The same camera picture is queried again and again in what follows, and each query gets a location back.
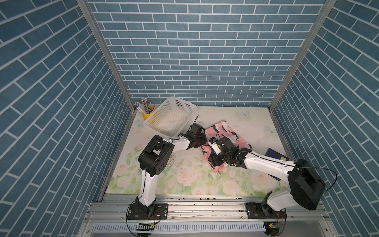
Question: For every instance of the striped pencil bundle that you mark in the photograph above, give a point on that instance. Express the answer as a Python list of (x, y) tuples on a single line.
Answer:
[(146, 106)]

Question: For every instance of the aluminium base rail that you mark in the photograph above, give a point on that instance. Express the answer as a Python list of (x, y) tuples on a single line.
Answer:
[(113, 208)]

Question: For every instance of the navy blue book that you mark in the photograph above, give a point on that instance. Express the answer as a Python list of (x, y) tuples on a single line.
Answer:
[(274, 154)]

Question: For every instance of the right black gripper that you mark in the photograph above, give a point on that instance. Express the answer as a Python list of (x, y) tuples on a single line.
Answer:
[(214, 159)]

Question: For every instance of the white plastic mesh basket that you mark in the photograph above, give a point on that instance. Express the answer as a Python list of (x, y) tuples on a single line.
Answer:
[(168, 119)]

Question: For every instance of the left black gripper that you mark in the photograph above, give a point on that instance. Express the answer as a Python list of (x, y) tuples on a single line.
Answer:
[(204, 139)]

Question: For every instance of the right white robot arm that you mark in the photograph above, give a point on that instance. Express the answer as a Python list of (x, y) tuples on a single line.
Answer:
[(305, 186)]

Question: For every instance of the right aluminium corner post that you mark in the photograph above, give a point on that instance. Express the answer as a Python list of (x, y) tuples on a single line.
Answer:
[(315, 28)]

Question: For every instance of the yellow metal pencil cup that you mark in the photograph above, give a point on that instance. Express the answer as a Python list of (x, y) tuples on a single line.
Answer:
[(145, 116)]

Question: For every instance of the left aluminium corner post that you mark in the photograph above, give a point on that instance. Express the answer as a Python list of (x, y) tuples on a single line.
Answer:
[(90, 18)]

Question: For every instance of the pink shark print shorts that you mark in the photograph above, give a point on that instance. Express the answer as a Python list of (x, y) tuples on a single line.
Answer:
[(220, 130)]

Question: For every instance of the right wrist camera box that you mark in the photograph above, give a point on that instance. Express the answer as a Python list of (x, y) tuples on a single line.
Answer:
[(213, 144)]

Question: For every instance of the aluminium corner post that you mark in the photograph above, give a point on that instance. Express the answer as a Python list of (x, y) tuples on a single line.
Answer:
[(315, 28), (90, 18)]

